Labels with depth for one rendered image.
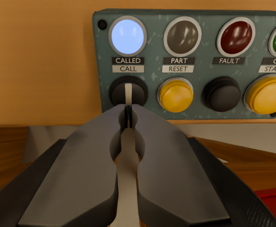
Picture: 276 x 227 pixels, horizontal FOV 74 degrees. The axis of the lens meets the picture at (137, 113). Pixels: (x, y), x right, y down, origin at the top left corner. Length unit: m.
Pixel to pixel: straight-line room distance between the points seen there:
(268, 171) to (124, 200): 0.91
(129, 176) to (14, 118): 0.96
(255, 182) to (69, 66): 0.29
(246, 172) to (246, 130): 0.95
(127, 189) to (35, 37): 1.01
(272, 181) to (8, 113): 0.34
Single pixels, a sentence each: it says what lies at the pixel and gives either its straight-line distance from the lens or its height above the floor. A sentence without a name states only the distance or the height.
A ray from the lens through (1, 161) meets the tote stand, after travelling 1.09.
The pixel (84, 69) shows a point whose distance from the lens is 0.18.
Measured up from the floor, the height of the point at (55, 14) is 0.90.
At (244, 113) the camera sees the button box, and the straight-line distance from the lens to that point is 0.17.
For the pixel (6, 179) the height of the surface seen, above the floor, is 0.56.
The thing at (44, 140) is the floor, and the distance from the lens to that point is 1.18.
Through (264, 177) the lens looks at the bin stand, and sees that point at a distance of 0.34.
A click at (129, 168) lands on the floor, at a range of 1.09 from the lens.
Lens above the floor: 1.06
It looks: 86 degrees down
